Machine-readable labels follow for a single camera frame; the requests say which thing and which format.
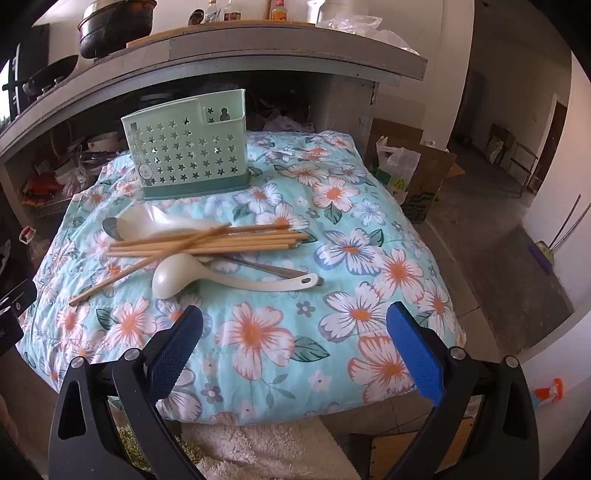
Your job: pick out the black wok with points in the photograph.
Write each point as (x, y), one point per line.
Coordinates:
(51, 76)

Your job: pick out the clear plastic bag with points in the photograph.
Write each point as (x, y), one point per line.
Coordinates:
(369, 30)

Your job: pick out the orange sauce bottle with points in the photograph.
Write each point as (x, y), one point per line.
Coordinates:
(277, 10)

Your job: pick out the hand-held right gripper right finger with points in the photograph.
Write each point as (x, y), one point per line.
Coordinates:
(415, 350)

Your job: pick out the floral turquoise blanket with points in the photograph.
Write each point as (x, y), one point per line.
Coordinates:
(286, 203)

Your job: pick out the brown door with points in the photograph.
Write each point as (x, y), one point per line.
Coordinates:
(554, 143)

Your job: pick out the metal spoon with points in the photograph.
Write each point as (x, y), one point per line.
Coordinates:
(111, 229)

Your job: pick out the white rice paddle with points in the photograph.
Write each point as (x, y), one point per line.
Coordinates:
(157, 221)

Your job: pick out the white fluffy robe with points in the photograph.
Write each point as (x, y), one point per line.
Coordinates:
(268, 452)

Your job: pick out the grey concrete counter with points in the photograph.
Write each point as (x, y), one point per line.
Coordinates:
(258, 48)

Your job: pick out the red label bottle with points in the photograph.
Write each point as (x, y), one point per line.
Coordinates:
(231, 13)

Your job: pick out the bright window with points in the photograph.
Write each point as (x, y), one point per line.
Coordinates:
(8, 87)

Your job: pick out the cardboard box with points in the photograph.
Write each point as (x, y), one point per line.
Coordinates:
(434, 175)

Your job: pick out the clear glass bottle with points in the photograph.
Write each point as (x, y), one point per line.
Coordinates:
(212, 11)

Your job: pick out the black cooking pot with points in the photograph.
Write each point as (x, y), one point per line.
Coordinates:
(113, 30)

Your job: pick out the green star-cutout utensil holder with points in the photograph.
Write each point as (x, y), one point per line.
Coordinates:
(184, 152)

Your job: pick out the purple green broom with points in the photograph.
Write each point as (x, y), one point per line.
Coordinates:
(542, 258)

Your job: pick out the white plastic ladle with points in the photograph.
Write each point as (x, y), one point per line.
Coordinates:
(173, 279)

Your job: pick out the orange white spray bottle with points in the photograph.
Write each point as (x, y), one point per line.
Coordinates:
(549, 392)

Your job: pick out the white kitchen appliance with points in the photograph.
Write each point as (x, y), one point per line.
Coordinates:
(315, 10)

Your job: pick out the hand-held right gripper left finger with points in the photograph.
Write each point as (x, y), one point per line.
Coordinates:
(173, 355)

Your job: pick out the white green-print plastic bag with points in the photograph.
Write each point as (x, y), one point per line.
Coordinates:
(399, 168)

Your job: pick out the crumpled white plastic bag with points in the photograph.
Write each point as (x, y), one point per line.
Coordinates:
(286, 123)

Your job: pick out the metal chair frame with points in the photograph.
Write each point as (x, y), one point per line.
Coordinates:
(526, 168)

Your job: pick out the red snack packets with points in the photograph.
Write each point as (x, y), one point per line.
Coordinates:
(41, 189)

